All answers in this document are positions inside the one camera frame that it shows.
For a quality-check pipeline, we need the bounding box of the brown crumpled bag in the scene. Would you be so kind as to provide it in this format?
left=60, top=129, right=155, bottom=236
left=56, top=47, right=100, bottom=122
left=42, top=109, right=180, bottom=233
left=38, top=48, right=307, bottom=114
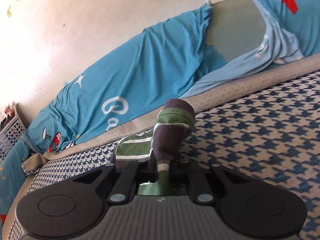
left=4, top=104, right=15, bottom=121

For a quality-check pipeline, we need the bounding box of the green grey striped t-shirt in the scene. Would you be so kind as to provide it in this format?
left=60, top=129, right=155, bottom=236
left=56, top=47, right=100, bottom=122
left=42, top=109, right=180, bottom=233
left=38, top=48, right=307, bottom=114
left=110, top=99, right=196, bottom=197

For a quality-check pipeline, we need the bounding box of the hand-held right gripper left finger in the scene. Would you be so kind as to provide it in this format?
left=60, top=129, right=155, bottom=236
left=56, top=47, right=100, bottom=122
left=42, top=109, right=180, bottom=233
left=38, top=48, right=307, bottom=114
left=72, top=152, right=158, bottom=204

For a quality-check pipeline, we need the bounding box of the white perforated laundry basket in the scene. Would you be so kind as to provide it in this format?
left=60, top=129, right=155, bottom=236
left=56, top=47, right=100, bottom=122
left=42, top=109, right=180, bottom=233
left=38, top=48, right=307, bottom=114
left=0, top=104, right=27, bottom=161

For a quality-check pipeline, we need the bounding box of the houndstooth bed mat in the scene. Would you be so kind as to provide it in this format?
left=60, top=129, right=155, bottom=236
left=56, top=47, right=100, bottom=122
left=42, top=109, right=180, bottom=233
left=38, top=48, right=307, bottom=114
left=5, top=55, right=320, bottom=240

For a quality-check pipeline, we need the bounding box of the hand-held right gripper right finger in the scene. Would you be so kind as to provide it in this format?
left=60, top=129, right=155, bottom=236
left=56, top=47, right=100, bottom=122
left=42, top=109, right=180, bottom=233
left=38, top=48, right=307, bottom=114
left=170, top=160, right=253, bottom=204

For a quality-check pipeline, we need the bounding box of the grey-green foam bumper pad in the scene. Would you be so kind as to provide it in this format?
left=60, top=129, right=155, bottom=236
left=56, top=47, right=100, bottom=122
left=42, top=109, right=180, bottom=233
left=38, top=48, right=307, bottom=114
left=204, top=0, right=270, bottom=65

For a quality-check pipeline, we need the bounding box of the blue red patch bumper cover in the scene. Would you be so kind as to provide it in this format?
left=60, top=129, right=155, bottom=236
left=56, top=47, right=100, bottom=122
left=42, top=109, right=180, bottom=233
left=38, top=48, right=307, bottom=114
left=180, top=0, right=320, bottom=100

